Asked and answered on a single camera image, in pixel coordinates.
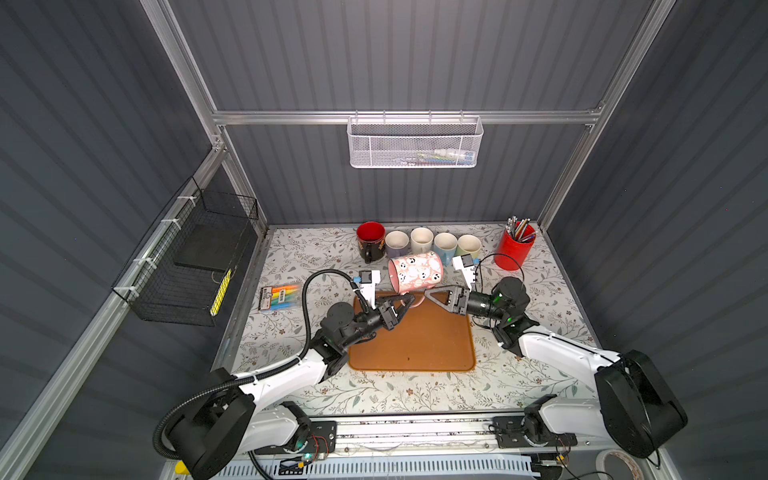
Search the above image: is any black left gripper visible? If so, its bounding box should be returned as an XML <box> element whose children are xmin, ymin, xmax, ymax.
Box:
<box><xmin>338</xmin><ymin>291</ymin><xmax>410</xmax><ymax>353</ymax></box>

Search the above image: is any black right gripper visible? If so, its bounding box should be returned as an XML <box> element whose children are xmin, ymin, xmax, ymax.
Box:
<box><xmin>425</xmin><ymin>285</ymin><xmax>506</xmax><ymax>325</ymax></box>

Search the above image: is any orange plastic tray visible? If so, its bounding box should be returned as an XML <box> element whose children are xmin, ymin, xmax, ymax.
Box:
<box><xmin>349</xmin><ymin>294</ymin><xmax>476</xmax><ymax>372</ymax></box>

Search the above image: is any pink patterned mug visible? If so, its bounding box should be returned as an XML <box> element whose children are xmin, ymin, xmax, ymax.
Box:
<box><xmin>388</xmin><ymin>251</ymin><xmax>445</xmax><ymax>294</ymax></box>

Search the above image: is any light green mug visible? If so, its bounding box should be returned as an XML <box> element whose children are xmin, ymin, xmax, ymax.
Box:
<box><xmin>456</xmin><ymin>234</ymin><xmax>483</xmax><ymax>259</ymax></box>

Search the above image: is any light blue mug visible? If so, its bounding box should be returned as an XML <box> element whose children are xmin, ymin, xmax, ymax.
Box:
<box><xmin>433</xmin><ymin>232</ymin><xmax>458</xmax><ymax>267</ymax></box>

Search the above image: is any white mug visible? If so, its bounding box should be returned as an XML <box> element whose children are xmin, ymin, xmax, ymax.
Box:
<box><xmin>410</xmin><ymin>227</ymin><xmax>434</xmax><ymax>254</ymax></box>

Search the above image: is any purple mug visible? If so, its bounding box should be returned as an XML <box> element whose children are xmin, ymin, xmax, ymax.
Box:
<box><xmin>385</xmin><ymin>230</ymin><xmax>411</xmax><ymax>259</ymax></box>

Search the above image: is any black patterned mug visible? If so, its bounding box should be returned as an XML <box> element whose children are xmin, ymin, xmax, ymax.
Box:
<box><xmin>356</xmin><ymin>221</ymin><xmax>386</xmax><ymax>264</ymax></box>

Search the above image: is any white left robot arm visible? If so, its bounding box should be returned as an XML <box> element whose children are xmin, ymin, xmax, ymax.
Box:
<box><xmin>152</xmin><ymin>271</ymin><xmax>415</xmax><ymax>479</ymax></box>

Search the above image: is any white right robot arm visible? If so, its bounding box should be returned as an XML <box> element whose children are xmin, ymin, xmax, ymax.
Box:
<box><xmin>425</xmin><ymin>277</ymin><xmax>688</xmax><ymax>458</ymax></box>

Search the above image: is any red pen holder cup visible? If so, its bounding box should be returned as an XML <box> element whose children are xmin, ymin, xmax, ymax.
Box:
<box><xmin>493</xmin><ymin>224</ymin><xmax>537</xmax><ymax>271</ymax></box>

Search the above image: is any clear highlighter pen pack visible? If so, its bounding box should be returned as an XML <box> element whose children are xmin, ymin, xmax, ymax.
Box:
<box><xmin>258</xmin><ymin>284</ymin><xmax>302</xmax><ymax>311</ymax></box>

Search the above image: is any tape roll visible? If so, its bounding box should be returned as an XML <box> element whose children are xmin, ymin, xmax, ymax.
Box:
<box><xmin>595</xmin><ymin>449</ymin><xmax>646</xmax><ymax>480</ymax></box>

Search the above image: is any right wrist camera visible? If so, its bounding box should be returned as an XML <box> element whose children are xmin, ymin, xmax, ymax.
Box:
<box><xmin>452</xmin><ymin>253</ymin><xmax>479</xmax><ymax>290</ymax></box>

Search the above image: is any white wire mesh basket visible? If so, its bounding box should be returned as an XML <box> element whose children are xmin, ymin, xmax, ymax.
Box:
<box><xmin>346</xmin><ymin>113</ymin><xmax>484</xmax><ymax>169</ymax></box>

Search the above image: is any black wire wall basket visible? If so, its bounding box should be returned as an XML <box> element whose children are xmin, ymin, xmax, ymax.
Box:
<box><xmin>112</xmin><ymin>179</ymin><xmax>259</xmax><ymax>327</ymax></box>

